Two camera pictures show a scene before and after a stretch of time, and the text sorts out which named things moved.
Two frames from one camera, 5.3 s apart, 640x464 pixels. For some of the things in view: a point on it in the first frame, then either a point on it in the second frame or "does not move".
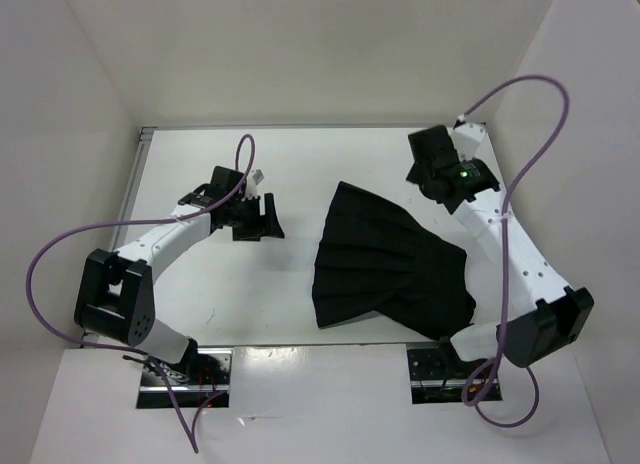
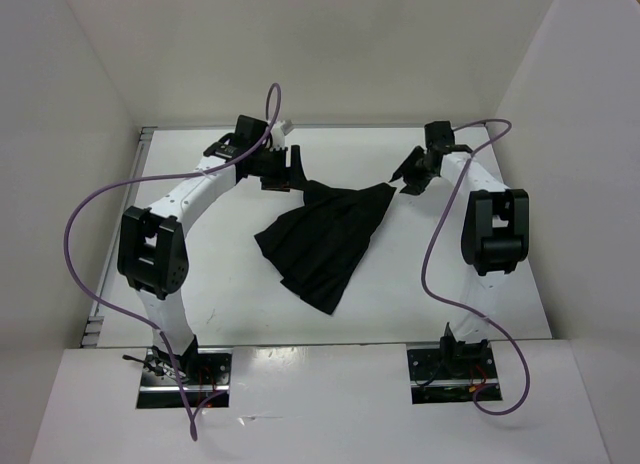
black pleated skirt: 373,258 to 318,244
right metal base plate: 437,375 does not move
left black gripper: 261,225 to 286,176
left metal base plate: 205,371 does not move
